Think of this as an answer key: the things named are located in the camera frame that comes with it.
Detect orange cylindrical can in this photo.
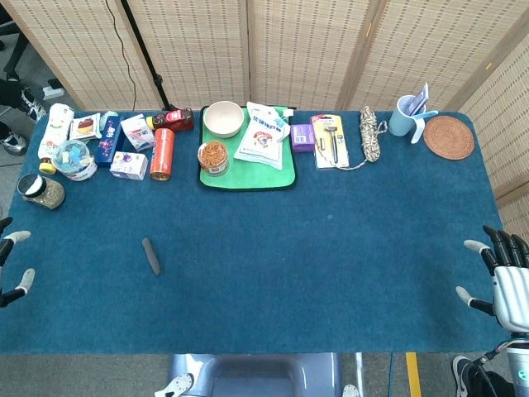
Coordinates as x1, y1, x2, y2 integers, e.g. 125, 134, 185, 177
149, 127, 176, 182

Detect green mat with black edge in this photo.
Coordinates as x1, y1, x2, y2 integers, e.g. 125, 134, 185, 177
197, 105, 298, 192

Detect tall dark blue box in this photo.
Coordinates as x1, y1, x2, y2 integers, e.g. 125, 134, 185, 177
97, 114, 125, 169

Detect black stand pole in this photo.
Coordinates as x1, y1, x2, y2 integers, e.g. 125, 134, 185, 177
119, 0, 174, 112

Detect purple white packets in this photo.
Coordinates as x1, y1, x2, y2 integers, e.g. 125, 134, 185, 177
407, 81, 430, 116

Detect bundle of twisted rope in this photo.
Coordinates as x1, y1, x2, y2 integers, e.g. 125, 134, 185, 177
338, 106, 388, 171

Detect snack packet with cake picture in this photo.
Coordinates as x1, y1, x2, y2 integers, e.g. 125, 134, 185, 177
68, 112, 102, 141

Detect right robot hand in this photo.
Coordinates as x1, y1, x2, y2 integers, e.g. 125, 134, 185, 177
455, 225, 529, 332

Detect white pouch with yellow cap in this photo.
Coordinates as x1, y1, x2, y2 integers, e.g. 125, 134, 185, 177
36, 103, 75, 175

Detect glass jar with black lid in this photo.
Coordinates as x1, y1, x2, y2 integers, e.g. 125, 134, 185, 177
17, 173, 66, 211

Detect white powder bag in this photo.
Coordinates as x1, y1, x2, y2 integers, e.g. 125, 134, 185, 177
233, 101, 293, 171

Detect thin black hanging cable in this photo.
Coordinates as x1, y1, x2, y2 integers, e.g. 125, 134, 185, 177
104, 0, 138, 109

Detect cream bowl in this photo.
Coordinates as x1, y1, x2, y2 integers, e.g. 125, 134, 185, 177
203, 100, 245, 139

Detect clear jar of orange snacks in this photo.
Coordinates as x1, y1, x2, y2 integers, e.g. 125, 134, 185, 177
197, 140, 230, 178

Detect round woven coaster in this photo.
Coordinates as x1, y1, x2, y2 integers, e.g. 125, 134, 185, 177
422, 115, 476, 160

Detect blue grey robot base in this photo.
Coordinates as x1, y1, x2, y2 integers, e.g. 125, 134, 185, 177
167, 352, 344, 397

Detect white carton red blue print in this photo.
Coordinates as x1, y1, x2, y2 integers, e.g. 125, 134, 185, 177
120, 113, 157, 152

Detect small white purple box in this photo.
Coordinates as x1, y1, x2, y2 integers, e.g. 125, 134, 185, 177
109, 151, 149, 181

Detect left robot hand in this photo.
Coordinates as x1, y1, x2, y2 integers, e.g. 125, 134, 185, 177
0, 217, 36, 309

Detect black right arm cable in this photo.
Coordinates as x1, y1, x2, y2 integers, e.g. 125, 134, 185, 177
466, 341, 516, 397

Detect clear tub of coloured clips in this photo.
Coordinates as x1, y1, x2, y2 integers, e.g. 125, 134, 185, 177
51, 139, 98, 182

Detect white black sneaker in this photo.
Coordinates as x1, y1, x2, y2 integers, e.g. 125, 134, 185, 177
20, 86, 46, 121
0, 132, 28, 156

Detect brown bottle with red label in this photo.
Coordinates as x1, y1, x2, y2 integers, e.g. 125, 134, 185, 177
145, 107, 195, 132

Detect white blue plastic tool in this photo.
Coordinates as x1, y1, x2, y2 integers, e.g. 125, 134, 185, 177
410, 109, 440, 145

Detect razor blister pack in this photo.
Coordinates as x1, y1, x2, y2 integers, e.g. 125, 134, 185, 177
310, 114, 350, 170

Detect bamboo folding screen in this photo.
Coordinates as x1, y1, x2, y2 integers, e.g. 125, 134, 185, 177
0, 0, 529, 245

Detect white power strip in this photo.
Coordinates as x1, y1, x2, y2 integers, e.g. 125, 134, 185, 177
42, 78, 65, 99

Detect blue felt table cover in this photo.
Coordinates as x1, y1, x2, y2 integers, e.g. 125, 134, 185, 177
0, 109, 516, 356

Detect light blue cup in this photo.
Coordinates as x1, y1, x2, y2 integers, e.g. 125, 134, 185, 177
388, 94, 427, 137

